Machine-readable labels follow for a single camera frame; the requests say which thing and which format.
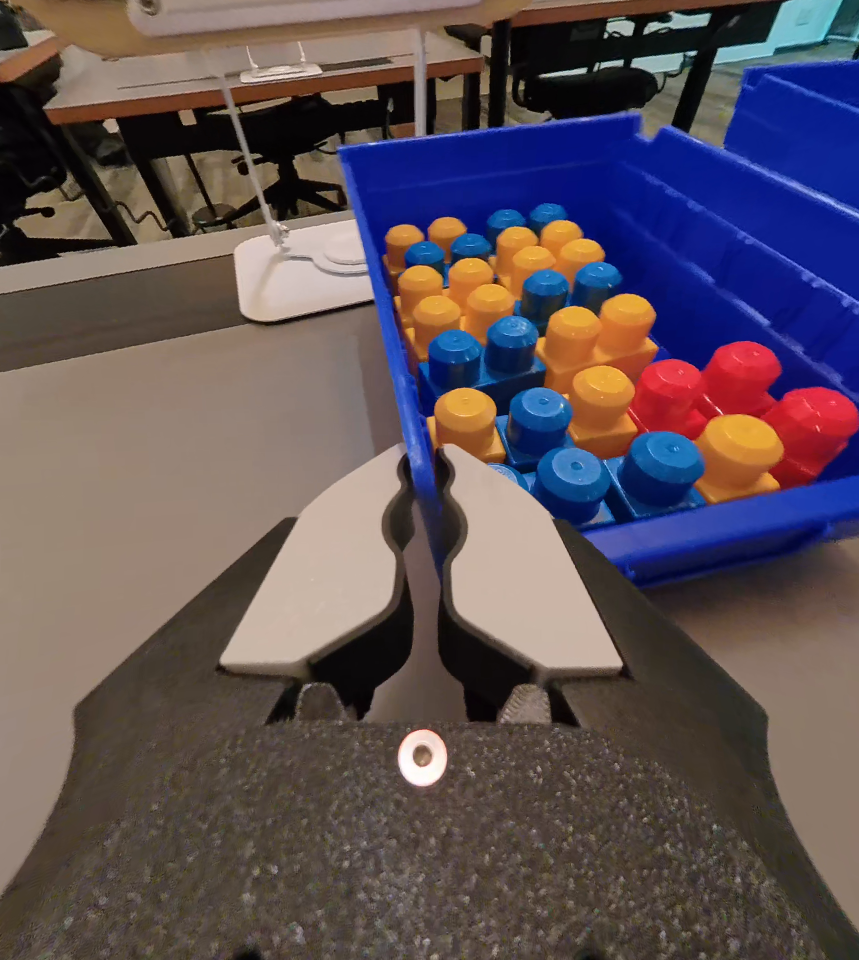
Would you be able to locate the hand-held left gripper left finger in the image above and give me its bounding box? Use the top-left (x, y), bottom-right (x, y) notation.
top-left (216, 442), bottom-right (414, 715)

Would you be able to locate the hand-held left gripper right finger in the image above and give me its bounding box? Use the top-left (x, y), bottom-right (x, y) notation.
top-left (435, 444), bottom-right (626, 720)

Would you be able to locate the pile of colourful toy blocks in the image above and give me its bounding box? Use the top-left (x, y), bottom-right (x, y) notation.
top-left (383, 202), bottom-right (859, 526)

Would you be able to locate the blue plastic bin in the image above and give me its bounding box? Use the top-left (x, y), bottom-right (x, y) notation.
top-left (337, 112), bottom-right (859, 588)
top-left (723, 56), bottom-right (859, 243)

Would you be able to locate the black office chair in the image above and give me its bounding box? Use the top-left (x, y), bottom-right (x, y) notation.
top-left (0, 82), bottom-right (71, 226)
top-left (512, 22), bottom-right (659, 117)
top-left (204, 97), bottom-right (348, 226)

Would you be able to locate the small clear stand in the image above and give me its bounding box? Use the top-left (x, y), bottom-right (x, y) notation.
top-left (238, 43), bottom-right (323, 84)

